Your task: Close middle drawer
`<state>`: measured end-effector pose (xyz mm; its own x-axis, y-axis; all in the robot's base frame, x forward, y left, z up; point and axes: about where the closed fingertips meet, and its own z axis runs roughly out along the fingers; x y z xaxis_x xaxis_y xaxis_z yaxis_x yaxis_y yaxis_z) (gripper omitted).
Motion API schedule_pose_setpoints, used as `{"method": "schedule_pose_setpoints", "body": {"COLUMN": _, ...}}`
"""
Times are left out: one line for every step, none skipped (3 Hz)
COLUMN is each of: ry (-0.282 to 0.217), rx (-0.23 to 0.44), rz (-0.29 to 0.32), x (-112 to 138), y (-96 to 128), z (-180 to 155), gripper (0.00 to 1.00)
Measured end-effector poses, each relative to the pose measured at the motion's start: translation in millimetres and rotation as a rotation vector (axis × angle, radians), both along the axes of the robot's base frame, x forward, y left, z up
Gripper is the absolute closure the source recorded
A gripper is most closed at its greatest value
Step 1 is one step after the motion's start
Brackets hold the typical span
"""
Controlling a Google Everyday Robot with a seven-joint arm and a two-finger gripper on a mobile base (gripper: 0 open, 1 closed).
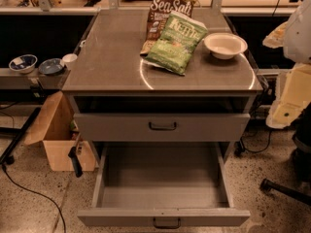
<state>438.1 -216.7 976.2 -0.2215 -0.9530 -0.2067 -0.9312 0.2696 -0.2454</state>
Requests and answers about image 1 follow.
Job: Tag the dark blue bowl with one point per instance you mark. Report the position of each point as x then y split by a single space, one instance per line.
51 66

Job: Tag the grey drawer cabinet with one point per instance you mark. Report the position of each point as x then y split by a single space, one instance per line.
111 77

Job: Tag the small white cup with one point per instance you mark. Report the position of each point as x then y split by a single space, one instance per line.
69 59

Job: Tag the grey side shelf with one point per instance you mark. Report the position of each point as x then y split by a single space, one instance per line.
12 80

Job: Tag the black stand leg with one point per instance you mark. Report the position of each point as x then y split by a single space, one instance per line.
18 133

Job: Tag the green kettle chip bag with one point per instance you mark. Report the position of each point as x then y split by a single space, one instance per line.
177 42

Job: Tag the grey drawer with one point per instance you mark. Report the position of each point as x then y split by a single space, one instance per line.
162 127
162 185

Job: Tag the brown sea salt chip bag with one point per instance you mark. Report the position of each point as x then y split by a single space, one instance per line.
158 14

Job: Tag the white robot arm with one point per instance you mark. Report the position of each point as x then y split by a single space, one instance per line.
301 14

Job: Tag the cardboard box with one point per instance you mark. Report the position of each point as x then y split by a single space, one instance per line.
52 128

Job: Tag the white blue-lined bowl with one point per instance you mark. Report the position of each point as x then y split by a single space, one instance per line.
23 64

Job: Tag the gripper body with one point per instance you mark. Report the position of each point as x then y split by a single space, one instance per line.
299 38

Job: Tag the grey top drawer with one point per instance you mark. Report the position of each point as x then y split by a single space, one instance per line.
162 127

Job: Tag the black handled tool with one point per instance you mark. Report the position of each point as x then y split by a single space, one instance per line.
74 158

